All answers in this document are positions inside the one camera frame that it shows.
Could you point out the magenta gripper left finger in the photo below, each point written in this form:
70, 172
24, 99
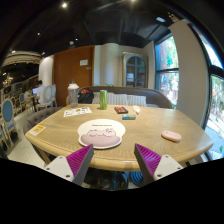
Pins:
73, 167

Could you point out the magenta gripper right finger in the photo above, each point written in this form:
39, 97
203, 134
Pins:
154, 166

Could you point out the white pink mouse pad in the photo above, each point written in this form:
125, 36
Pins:
101, 133

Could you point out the yellow white sticker card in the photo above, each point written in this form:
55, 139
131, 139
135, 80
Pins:
36, 130

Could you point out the teal small pack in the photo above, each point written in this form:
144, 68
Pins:
128, 117

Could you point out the white printed leaflet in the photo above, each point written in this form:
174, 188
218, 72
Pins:
77, 111

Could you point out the white crumpled tissue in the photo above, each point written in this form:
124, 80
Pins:
136, 109

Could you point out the grey tufted chair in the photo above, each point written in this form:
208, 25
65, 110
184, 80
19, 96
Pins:
35, 118

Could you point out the black red small box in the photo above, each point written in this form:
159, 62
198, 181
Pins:
121, 110

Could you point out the brown upholstered bench sofa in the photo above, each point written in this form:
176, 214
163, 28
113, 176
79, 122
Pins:
153, 97

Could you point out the black backpack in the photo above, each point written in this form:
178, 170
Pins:
85, 96

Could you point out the blue white dining chair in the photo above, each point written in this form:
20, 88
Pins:
7, 113

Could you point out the striped cushion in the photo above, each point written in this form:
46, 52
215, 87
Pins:
124, 99

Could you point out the green drink can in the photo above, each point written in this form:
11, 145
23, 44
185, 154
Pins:
103, 99

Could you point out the clear shaker bottle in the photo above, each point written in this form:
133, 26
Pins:
73, 94

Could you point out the seated person white shirt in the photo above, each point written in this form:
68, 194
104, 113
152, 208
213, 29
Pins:
40, 92

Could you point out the wooden door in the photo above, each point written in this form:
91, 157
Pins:
73, 65

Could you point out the glass display cabinet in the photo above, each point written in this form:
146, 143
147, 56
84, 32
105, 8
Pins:
134, 70

